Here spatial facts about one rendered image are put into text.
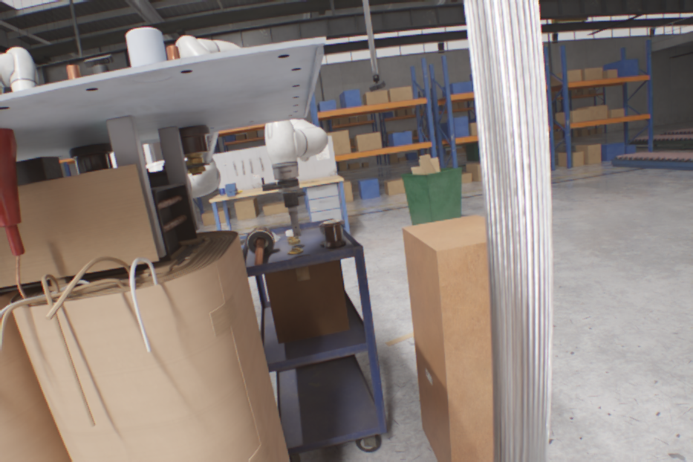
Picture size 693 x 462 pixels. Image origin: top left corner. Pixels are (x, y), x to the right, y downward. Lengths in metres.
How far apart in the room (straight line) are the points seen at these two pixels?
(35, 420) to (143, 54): 0.77
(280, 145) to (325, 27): 11.88
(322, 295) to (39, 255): 1.03
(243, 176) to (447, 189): 2.95
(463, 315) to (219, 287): 0.75
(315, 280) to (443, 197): 3.51
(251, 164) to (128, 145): 5.11
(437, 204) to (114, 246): 4.33
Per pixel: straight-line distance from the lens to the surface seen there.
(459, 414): 1.39
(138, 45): 0.49
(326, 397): 1.90
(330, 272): 1.51
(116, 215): 0.73
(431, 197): 4.73
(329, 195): 5.15
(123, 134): 0.74
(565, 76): 10.97
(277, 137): 1.28
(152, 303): 0.67
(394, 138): 9.12
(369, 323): 1.40
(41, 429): 1.02
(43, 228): 0.80
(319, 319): 1.57
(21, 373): 0.97
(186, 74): 0.50
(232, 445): 0.83
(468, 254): 1.15
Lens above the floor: 1.24
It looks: 12 degrees down
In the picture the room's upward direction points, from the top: 9 degrees counter-clockwise
